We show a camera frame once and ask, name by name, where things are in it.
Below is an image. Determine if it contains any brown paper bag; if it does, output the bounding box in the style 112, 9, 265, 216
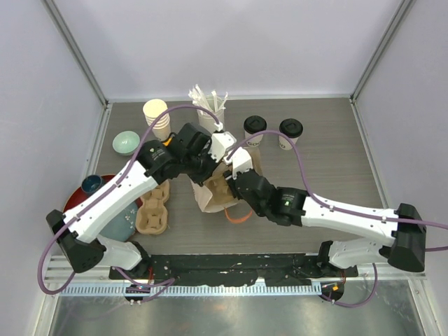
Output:
191, 162, 253, 224

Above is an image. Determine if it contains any paper coffee cup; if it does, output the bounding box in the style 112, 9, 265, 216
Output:
243, 114, 269, 148
279, 118, 304, 151

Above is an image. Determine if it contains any black lid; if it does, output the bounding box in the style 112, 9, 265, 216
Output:
243, 115, 267, 134
279, 118, 304, 139

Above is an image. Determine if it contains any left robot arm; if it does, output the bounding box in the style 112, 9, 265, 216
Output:
46, 123, 235, 279

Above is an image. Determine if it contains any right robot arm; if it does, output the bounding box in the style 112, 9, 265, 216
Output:
223, 169, 426, 277

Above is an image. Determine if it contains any orange bowl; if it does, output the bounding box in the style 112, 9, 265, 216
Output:
162, 137, 173, 146

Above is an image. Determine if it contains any white straw holder cup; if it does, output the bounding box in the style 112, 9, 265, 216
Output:
197, 95, 225, 134

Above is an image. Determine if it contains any stack of paper cups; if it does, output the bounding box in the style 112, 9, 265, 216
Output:
142, 99, 171, 141

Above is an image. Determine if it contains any pale green bowl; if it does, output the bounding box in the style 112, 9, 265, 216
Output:
112, 131, 140, 156

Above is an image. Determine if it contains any blue-grey plate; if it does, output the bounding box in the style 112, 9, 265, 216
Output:
99, 202, 139, 242

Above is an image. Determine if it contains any dark blue mug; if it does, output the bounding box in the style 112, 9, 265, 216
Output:
80, 175, 104, 195

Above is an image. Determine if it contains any red round tray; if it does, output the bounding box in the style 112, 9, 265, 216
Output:
62, 174, 115, 213

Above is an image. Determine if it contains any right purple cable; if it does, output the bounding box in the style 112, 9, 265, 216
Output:
223, 129, 448, 308

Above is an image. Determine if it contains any purple cable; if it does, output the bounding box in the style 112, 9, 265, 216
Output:
223, 129, 448, 308
37, 104, 225, 307

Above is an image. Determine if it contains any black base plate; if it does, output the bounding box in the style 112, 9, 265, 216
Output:
125, 253, 358, 287

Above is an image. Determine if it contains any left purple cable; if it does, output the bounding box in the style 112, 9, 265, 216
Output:
37, 104, 225, 307

